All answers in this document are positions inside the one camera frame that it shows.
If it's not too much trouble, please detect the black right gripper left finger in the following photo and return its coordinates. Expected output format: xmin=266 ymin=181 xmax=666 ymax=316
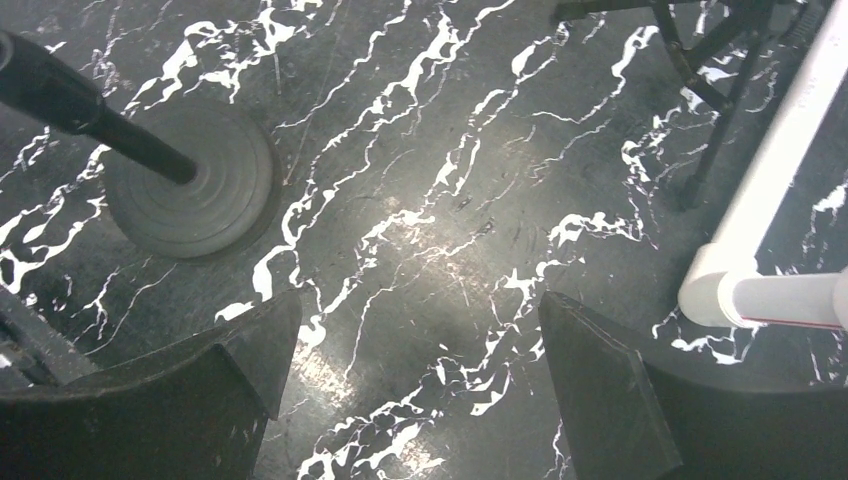
xmin=1 ymin=292 xmax=302 ymax=479

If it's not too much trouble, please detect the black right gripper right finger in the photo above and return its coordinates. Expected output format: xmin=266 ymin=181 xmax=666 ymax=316
xmin=538 ymin=291 xmax=847 ymax=479

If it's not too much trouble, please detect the black microphone stand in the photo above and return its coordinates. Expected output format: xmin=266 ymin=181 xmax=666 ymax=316
xmin=1 ymin=31 xmax=283 ymax=261

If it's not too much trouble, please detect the small black tripod stand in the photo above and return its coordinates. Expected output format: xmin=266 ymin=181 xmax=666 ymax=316
xmin=551 ymin=0 xmax=833 ymax=211

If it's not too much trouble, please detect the white PVC pipe frame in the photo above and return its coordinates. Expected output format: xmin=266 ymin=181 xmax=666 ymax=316
xmin=677 ymin=1 xmax=847 ymax=329

